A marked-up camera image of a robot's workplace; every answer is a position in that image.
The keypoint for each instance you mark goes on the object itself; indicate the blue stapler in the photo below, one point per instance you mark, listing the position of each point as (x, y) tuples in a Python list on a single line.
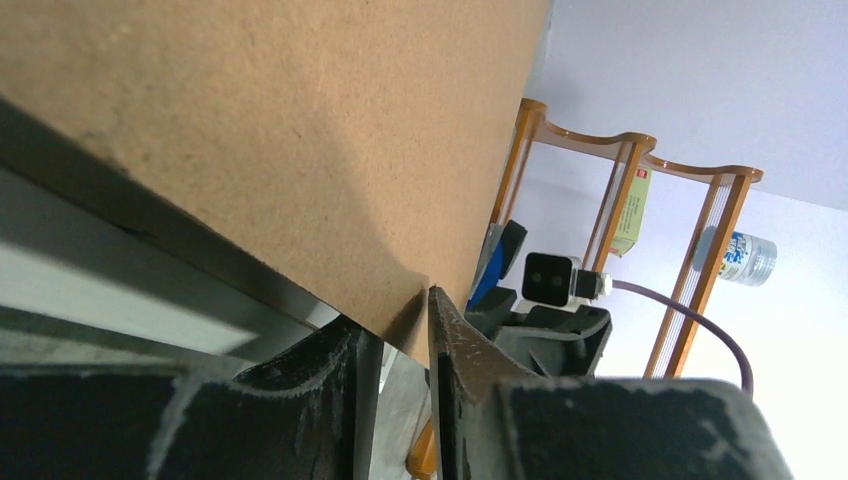
[(500, 248)]

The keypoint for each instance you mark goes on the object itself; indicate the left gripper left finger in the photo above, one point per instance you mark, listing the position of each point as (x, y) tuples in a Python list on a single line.
[(307, 413)]

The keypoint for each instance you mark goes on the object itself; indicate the orange wooden shelf rack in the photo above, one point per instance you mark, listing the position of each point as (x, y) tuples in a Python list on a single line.
[(568, 190)]

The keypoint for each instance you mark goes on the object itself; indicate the white picture frame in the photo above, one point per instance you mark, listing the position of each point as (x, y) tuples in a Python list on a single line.
[(82, 279)]

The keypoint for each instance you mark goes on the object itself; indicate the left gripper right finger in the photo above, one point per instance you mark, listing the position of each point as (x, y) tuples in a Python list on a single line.
[(495, 419)]

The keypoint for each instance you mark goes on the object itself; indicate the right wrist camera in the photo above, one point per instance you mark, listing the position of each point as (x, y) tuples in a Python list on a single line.
[(560, 282)]

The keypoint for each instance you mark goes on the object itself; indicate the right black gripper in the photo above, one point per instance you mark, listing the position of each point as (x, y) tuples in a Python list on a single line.
[(548, 341)]

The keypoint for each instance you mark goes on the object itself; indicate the brown backing board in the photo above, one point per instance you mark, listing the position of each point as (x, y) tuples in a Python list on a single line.
[(353, 148)]

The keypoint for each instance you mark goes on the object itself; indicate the blue white round jar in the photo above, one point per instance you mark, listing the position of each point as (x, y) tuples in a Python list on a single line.
[(748, 260)]

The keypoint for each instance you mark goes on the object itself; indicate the small cream box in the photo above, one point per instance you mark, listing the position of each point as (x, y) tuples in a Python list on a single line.
[(630, 222)]

